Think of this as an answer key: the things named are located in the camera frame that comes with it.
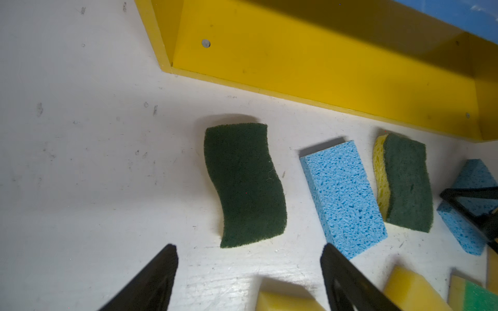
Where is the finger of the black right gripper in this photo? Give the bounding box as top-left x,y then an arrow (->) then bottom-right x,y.
440,187 -> 497,252

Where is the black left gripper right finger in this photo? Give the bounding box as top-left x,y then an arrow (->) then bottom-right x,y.
320,243 -> 399,311

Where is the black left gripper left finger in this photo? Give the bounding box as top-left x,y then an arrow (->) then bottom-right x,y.
101,244 -> 178,311

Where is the light blue sponge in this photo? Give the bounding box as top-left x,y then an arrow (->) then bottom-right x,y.
437,159 -> 497,256
300,141 -> 388,259

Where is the green yellow scouring sponge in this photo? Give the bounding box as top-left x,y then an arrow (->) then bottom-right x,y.
373,133 -> 434,233
204,123 -> 287,248

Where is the yellow shelf unit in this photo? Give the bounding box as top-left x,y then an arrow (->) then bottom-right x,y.
136,1 -> 497,141

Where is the yellow orange sponge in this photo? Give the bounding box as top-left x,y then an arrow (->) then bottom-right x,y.
383,266 -> 452,311

